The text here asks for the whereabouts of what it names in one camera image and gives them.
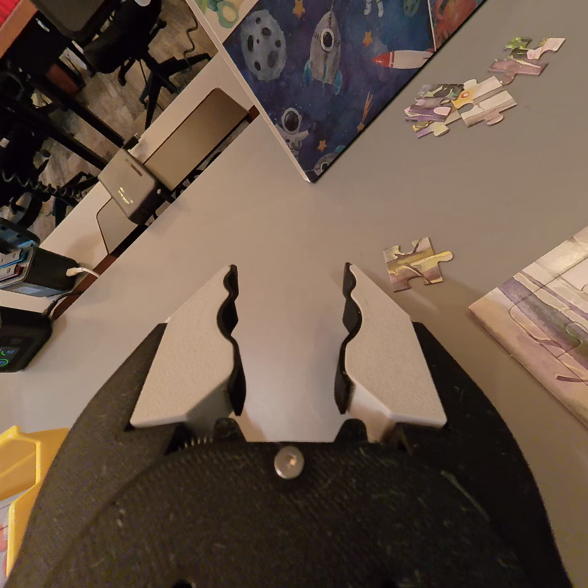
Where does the yellow plastic bin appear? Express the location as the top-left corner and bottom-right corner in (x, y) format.
(0, 425), (70, 588)

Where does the black charger block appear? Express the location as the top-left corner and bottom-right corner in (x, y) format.
(0, 220), (80, 295)

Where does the black office chair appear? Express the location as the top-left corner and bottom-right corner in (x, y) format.
(83, 0), (219, 131)

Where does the partly assembled jigsaw puzzle tray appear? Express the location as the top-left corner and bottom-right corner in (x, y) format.
(467, 234), (588, 432)

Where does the black charging case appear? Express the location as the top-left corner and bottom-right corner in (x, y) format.
(0, 307), (52, 373)

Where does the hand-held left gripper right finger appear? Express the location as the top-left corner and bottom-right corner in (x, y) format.
(334, 263), (447, 440)

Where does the illustrated puzzle picture board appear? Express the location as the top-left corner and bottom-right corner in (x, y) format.
(186, 0), (488, 184)

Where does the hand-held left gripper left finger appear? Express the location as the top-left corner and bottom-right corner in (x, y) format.
(130, 265), (247, 428)

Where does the black coiled cable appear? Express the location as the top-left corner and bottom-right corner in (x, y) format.
(0, 168), (99, 203)

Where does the clump of puzzle pieces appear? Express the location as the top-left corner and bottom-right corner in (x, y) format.
(404, 76), (518, 138)

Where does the purple green puzzle piece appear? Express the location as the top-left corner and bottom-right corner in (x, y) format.
(488, 37), (567, 85)

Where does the grey desk control box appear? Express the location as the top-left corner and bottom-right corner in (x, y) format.
(97, 147), (162, 222)

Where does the yellow green puzzle piece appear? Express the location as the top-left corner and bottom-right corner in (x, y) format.
(383, 236), (454, 293)

